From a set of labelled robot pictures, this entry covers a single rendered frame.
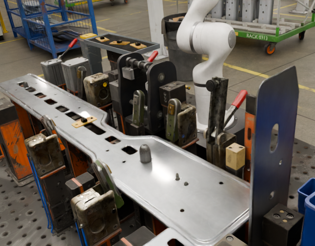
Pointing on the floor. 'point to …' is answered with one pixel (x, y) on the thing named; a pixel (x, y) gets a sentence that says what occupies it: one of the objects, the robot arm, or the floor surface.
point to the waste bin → (182, 57)
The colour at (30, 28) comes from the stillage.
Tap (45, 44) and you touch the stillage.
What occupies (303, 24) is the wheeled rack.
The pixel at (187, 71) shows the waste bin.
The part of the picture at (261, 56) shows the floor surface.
